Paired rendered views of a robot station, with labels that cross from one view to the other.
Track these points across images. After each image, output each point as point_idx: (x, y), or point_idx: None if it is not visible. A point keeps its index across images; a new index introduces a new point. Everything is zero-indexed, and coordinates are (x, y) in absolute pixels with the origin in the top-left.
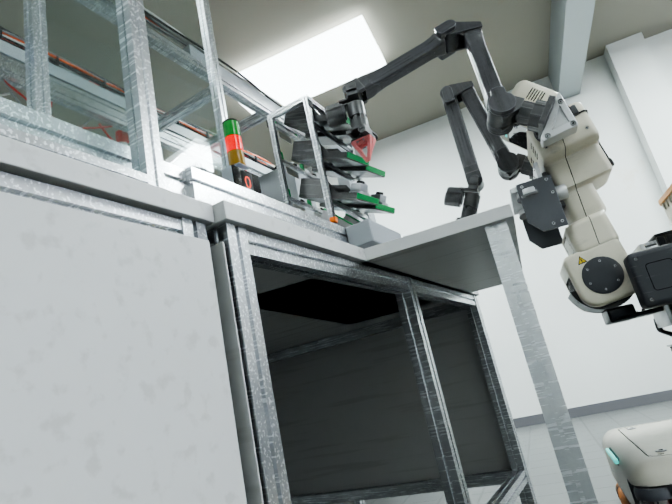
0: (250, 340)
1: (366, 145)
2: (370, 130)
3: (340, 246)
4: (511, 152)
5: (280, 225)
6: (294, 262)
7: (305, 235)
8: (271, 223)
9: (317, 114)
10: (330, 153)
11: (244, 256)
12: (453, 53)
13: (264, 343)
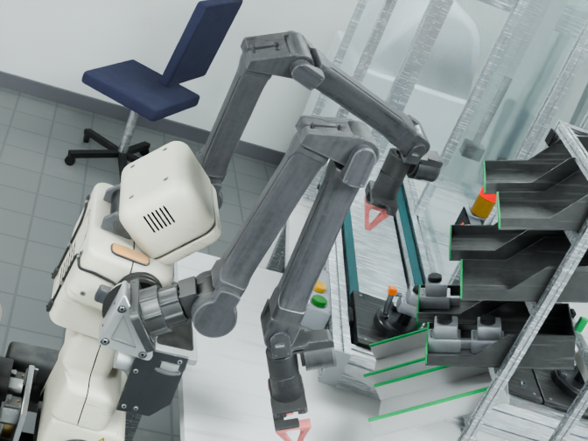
0: (270, 257)
1: (376, 210)
2: (367, 190)
3: (287, 258)
4: (205, 271)
5: (288, 224)
6: (285, 247)
7: (287, 236)
8: (288, 220)
9: (535, 158)
10: (488, 226)
11: (283, 228)
12: (294, 79)
13: (269, 263)
